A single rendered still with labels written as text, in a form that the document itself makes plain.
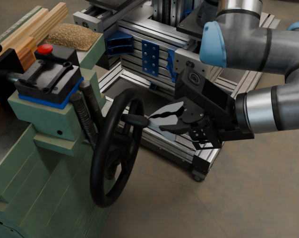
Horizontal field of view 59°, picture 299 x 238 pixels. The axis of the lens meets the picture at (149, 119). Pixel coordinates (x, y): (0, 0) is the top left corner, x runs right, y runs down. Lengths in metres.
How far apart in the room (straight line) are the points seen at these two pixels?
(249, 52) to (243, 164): 1.22
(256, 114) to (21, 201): 0.53
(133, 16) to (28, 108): 0.82
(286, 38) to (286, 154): 1.35
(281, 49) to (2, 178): 0.56
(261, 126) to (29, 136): 0.46
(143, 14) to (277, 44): 0.90
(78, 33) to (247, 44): 0.49
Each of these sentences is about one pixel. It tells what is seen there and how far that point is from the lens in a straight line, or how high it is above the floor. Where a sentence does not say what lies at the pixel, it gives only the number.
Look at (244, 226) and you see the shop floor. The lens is 1.49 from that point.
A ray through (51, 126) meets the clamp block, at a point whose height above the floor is 0.91.
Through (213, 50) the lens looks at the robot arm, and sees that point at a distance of 0.47.
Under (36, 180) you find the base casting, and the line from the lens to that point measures 0.71.
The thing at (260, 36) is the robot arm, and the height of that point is 1.10.
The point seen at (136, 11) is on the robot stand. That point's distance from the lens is 1.34.
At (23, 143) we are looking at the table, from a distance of 0.62.
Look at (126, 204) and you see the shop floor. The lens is 1.46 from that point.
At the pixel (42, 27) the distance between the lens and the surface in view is 0.86.
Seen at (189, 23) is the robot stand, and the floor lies 0.82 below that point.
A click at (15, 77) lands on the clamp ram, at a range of 0.65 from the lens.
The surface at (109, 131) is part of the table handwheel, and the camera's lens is 0.51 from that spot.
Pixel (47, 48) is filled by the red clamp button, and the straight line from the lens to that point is 0.59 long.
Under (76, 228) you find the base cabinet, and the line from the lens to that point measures 1.07.
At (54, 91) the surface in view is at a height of 1.00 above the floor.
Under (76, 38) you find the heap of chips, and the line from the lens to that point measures 0.80.
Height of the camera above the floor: 1.34
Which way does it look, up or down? 49 degrees down
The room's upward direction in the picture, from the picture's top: straight up
